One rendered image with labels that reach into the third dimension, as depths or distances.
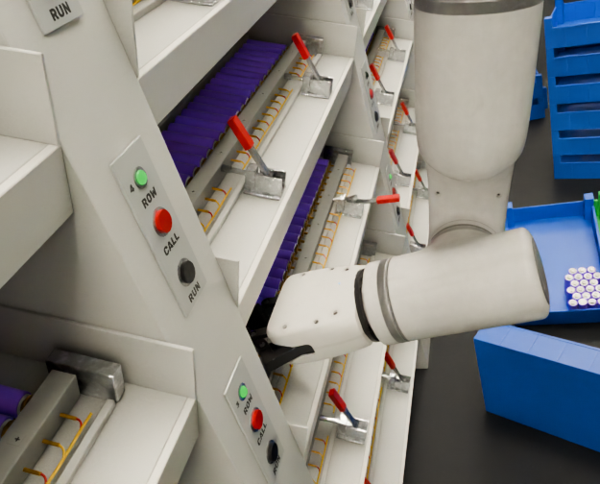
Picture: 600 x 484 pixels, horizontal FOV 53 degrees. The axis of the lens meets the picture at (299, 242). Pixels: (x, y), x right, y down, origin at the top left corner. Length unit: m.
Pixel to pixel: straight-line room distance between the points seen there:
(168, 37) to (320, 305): 0.28
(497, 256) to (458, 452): 0.75
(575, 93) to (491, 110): 1.39
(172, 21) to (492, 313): 0.37
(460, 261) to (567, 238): 1.05
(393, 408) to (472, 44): 0.84
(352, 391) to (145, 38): 0.62
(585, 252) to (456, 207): 0.97
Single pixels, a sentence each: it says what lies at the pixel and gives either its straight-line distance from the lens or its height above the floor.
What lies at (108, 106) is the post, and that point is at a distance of 0.39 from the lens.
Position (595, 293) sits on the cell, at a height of 0.08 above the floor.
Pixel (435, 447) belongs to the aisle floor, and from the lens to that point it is 1.27.
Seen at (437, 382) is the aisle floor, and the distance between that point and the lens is 1.37.
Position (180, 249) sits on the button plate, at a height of 0.80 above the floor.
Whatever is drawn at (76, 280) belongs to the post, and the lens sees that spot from 0.41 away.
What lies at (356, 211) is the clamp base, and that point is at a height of 0.53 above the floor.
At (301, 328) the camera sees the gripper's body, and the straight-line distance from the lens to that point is 0.59.
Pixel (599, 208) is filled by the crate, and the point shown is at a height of 0.04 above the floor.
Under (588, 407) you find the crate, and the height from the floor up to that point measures 0.11.
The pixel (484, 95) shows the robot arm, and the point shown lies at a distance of 0.46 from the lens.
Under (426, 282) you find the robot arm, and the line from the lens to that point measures 0.56.
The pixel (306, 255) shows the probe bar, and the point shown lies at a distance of 0.83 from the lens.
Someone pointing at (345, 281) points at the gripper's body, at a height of 0.64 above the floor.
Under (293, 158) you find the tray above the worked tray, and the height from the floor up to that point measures 0.72.
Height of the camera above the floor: 1.01
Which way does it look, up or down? 31 degrees down
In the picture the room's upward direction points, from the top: 19 degrees counter-clockwise
